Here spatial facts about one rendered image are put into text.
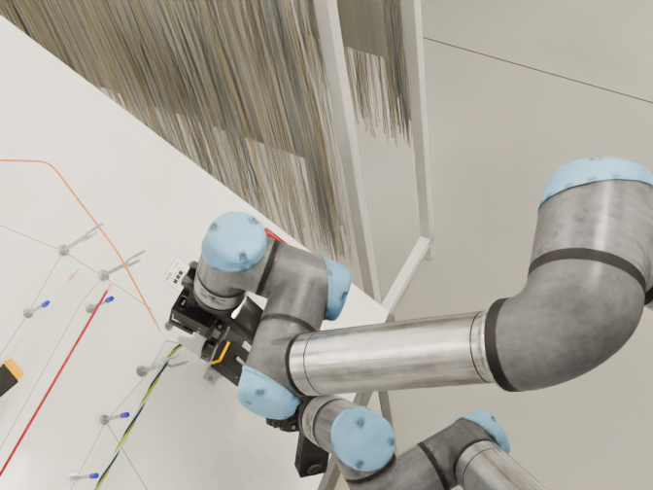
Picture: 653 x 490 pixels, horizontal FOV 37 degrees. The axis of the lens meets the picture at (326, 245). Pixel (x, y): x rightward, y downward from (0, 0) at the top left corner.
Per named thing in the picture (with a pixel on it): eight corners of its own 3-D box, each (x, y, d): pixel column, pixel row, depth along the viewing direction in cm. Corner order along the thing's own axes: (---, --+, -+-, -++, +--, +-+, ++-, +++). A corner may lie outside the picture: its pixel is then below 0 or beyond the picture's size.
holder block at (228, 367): (236, 386, 155) (250, 383, 151) (210, 366, 153) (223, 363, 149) (249, 365, 157) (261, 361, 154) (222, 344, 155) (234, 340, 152)
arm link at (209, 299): (262, 263, 133) (235, 312, 128) (257, 278, 136) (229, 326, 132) (213, 237, 133) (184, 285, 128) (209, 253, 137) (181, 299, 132)
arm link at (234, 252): (263, 272, 119) (196, 249, 119) (249, 309, 129) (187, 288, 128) (282, 220, 123) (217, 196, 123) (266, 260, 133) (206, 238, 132)
